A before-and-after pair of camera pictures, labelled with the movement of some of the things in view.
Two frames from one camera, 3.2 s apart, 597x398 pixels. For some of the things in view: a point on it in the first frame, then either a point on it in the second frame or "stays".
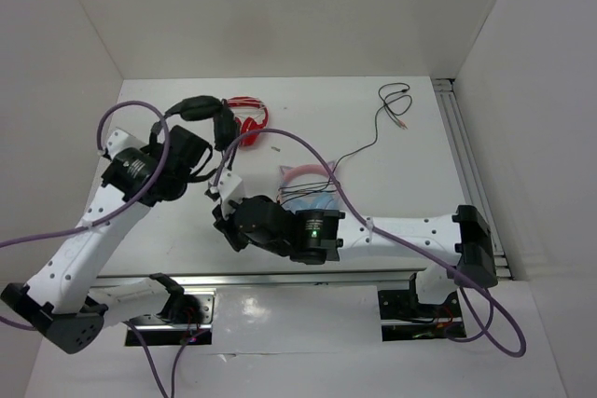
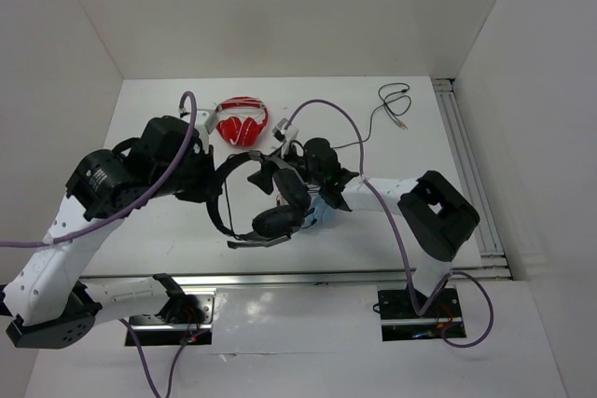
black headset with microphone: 226,128 -> 273,225
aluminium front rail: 340,279 stays
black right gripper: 226,227 -> 264,179
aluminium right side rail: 472,169 stays
